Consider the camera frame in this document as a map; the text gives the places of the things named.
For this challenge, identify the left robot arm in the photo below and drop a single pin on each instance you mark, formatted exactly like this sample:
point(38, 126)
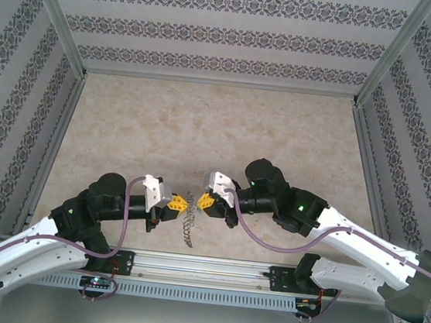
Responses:
point(13, 259)

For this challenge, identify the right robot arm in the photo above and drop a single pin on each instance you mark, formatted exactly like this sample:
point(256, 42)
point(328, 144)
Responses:
point(365, 248)

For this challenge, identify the small circuit board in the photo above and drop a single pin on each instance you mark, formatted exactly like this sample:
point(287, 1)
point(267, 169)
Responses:
point(96, 281)
point(306, 304)

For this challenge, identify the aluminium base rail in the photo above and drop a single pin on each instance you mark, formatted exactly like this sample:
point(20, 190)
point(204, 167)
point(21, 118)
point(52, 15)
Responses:
point(203, 270)

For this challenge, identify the aluminium frame bar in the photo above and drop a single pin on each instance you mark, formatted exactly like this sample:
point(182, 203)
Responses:
point(220, 81)
point(374, 187)
point(54, 151)

